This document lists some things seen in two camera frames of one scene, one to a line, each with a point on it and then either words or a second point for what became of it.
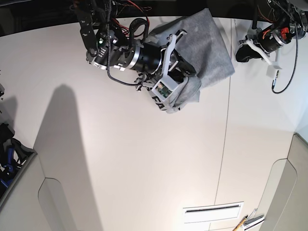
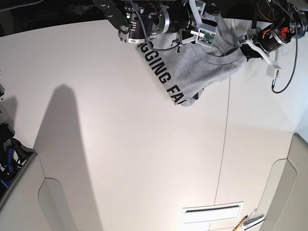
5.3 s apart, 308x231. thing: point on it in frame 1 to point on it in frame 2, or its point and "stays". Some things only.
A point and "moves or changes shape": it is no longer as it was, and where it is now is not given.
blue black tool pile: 13,155 stays
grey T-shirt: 203,47 moves or changes shape
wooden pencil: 240,223 stays
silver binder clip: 251,218 stays
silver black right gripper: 151,58 to 183,17
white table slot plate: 213,212 stays
